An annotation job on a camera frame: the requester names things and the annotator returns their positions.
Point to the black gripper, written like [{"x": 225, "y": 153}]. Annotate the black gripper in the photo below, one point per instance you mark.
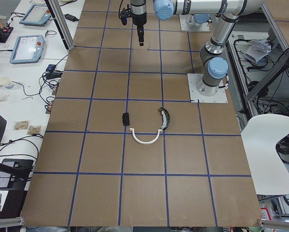
[{"x": 139, "y": 20}]

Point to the olive curved brake shoe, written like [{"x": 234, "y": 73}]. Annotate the olive curved brake shoe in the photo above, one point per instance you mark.
[{"x": 165, "y": 118}]

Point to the aluminium frame post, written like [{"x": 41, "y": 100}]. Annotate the aluminium frame post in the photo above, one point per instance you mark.
[{"x": 60, "y": 22}]

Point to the white paper cup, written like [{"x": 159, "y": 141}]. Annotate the white paper cup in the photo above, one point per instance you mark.
[{"x": 6, "y": 82}]

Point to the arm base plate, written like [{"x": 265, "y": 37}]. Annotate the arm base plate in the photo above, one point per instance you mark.
[
  {"x": 201, "y": 93},
  {"x": 194, "y": 22}
]

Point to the near teach pendant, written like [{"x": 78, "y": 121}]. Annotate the near teach pendant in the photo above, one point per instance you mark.
[{"x": 27, "y": 49}]

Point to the small black plastic part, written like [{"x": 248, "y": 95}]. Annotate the small black plastic part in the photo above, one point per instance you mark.
[{"x": 126, "y": 119}]

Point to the teach pendant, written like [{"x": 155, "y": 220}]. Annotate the teach pendant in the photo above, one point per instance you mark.
[
  {"x": 37, "y": 15},
  {"x": 27, "y": 49}
]

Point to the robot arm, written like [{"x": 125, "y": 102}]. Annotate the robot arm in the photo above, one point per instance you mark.
[
  {"x": 138, "y": 12},
  {"x": 215, "y": 68}
]

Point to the black power adapter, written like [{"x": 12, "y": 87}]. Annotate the black power adapter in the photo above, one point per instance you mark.
[{"x": 71, "y": 17}]

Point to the black device on desk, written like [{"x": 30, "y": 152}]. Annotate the black device on desk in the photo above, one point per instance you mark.
[{"x": 14, "y": 173}]

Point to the far teach pendant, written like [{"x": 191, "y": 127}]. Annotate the far teach pendant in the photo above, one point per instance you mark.
[{"x": 37, "y": 15}]

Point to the white chair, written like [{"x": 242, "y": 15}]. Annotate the white chair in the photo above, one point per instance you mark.
[{"x": 260, "y": 136}]

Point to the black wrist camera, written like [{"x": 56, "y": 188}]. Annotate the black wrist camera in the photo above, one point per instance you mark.
[{"x": 124, "y": 14}]

